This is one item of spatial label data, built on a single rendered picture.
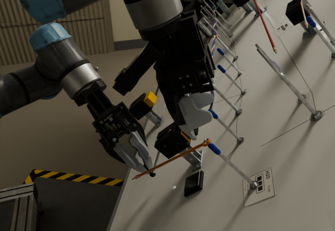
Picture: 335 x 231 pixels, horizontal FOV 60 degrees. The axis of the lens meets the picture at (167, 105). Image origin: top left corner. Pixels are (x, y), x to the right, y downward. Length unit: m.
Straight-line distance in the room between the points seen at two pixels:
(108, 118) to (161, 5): 0.26
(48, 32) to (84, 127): 1.90
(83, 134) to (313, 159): 2.13
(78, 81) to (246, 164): 0.34
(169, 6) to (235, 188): 0.28
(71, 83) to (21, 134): 2.02
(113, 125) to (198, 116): 0.18
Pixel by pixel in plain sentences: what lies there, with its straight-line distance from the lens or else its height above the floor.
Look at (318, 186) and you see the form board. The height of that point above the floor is 1.20.
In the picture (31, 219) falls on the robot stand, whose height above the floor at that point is 0.22.
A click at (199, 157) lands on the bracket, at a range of 0.58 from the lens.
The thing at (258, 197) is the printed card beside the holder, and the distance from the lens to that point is 0.43.
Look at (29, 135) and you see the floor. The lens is 2.56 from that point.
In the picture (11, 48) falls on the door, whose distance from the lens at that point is 3.79.
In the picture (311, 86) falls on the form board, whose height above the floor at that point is 1.23.
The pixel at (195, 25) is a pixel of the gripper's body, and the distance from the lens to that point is 0.42.
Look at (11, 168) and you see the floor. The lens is 2.32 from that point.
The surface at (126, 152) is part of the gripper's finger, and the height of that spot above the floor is 1.05.
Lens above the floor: 1.46
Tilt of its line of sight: 33 degrees down
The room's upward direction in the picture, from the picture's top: straight up
